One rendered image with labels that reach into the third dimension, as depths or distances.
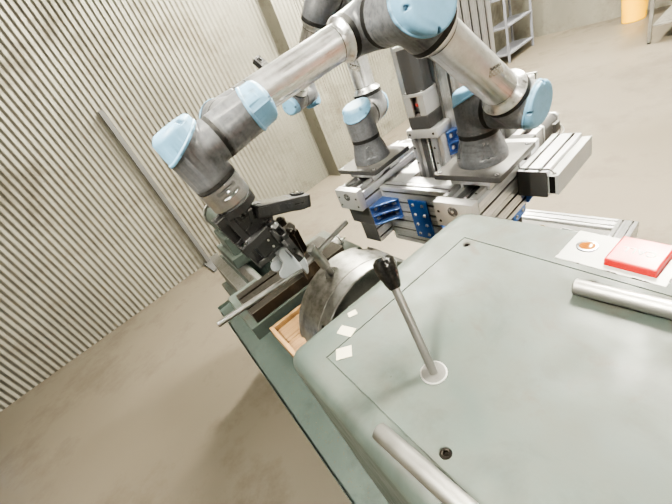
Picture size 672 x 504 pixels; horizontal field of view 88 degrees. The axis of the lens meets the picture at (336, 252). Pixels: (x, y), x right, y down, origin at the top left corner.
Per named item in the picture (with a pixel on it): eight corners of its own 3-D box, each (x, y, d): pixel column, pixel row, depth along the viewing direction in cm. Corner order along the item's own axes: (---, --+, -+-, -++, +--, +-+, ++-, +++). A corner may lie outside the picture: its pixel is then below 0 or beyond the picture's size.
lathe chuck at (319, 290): (436, 308, 95) (390, 228, 77) (361, 399, 88) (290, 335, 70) (413, 296, 102) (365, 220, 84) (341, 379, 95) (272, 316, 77)
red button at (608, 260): (675, 256, 47) (677, 245, 46) (655, 282, 46) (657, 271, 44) (622, 245, 52) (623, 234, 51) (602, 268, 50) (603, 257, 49)
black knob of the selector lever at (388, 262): (411, 282, 47) (402, 254, 44) (394, 297, 45) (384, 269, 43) (391, 272, 50) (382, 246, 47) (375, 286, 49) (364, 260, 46)
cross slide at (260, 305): (346, 255, 139) (342, 246, 136) (257, 323, 125) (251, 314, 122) (323, 243, 153) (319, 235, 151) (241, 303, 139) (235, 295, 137)
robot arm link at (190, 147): (194, 107, 50) (147, 144, 48) (244, 167, 56) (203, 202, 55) (186, 108, 56) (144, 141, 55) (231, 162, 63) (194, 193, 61)
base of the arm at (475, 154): (473, 147, 118) (468, 119, 113) (518, 146, 107) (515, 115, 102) (448, 169, 112) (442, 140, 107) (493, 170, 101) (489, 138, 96)
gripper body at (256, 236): (249, 259, 70) (207, 217, 63) (279, 230, 72) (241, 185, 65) (264, 271, 64) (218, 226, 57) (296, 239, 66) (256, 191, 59)
